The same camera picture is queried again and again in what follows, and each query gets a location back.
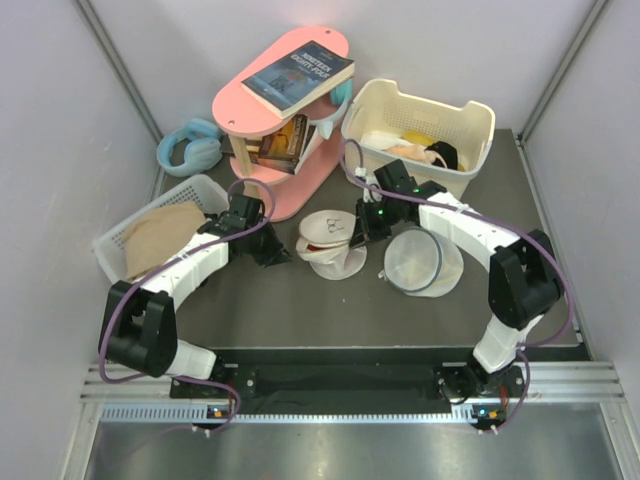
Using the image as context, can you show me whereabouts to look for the dark blue paperback book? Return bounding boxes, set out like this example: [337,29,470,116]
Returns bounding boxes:
[241,41,355,119]

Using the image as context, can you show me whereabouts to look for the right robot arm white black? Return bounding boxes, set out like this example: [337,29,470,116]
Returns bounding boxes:
[351,160,569,397]

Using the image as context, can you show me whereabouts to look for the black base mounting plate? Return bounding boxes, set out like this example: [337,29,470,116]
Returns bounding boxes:
[169,344,531,401]

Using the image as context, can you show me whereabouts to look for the cream plastic laundry basket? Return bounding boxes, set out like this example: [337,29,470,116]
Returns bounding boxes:
[341,79,495,198]

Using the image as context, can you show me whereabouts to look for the white plastic perforated basket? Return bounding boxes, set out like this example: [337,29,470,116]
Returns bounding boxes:
[93,174,228,283]

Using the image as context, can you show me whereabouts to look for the pink two-tier shelf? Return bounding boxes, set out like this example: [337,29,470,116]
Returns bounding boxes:
[211,25,351,223]

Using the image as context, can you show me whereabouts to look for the purple cable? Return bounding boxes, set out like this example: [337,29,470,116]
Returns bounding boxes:
[339,138,573,437]
[97,177,277,437]

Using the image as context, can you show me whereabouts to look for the brown orange book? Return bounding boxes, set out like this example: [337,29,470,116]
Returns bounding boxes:
[250,114,316,175]

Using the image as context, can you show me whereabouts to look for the blue headphones on floor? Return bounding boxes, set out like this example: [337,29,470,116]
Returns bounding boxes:
[156,118,223,178]

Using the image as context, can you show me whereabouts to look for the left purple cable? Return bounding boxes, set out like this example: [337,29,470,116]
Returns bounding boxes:
[97,177,277,437]

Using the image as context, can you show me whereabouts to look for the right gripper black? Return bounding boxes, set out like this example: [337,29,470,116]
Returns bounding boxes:
[351,197,400,250]

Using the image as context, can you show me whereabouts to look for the grey trim mesh laundry bag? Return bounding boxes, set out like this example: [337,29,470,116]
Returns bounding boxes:
[379,227,464,298]

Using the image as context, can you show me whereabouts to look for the clothes pile in cream basket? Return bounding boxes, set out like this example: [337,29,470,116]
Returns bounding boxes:
[361,130,466,172]

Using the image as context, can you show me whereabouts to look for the grey slotted cable duct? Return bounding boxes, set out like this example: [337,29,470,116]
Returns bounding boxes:
[99,402,506,426]

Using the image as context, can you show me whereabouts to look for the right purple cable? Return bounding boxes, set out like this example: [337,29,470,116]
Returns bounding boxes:
[339,138,573,437]

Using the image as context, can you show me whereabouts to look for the beige folded cloth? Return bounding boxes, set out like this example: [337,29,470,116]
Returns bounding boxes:
[122,201,207,281]

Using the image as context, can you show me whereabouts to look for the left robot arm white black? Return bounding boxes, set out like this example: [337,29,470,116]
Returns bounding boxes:
[98,193,292,397]

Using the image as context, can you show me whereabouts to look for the beige trim mesh laundry bag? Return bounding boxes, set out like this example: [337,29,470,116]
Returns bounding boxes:
[296,210,367,281]

